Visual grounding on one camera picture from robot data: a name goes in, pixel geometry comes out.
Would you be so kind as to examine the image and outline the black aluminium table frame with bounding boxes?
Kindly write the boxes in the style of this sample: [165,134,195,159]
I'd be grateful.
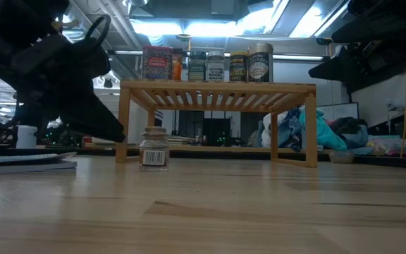
[0,145,406,171]

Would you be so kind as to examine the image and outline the red lid smoked paprika tin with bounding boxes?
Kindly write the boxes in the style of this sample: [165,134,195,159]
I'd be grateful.
[141,45,174,81]

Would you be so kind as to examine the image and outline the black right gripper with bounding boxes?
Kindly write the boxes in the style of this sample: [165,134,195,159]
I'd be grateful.
[307,0,406,90]

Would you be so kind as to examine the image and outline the yellow lid onion spice jar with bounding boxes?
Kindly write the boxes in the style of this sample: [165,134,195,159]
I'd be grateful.
[228,51,250,83]

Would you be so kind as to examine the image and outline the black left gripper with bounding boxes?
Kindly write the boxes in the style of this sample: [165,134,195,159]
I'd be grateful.
[0,13,126,144]

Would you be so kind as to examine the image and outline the orange taco seasoning packet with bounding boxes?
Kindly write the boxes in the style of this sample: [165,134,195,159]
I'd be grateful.
[172,52,184,81]

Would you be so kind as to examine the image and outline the small short spice jar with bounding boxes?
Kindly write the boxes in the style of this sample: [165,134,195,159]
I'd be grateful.
[139,126,171,173]

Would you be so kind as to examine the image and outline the green lid spice jar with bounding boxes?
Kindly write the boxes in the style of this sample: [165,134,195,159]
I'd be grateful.
[187,51,208,82]

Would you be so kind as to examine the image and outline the white cabinet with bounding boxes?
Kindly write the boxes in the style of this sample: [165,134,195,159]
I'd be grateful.
[93,87,153,145]

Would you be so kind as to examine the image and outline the small white appliance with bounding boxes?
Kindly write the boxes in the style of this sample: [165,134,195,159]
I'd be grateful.
[15,125,39,149]

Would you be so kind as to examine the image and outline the blue cover book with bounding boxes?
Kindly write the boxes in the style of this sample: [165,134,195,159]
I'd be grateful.
[0,150,78,176]

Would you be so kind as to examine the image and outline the wooden slatted shelf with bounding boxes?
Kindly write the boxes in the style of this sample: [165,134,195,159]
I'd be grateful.
[115,80,319,169]

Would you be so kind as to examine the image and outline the pile of coloured clothes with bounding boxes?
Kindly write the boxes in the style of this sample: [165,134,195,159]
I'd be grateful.
[248,107,369,152]

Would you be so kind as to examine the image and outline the long ceiling light bar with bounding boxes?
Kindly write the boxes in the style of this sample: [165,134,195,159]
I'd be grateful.
[106,49,326,61]

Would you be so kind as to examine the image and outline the white lid bagel seasoning jar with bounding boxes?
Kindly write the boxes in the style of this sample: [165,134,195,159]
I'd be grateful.
[206,50,226,83]

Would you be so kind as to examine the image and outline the stack of flat boards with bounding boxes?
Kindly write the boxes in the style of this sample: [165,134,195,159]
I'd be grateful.
[167,133,199,147]

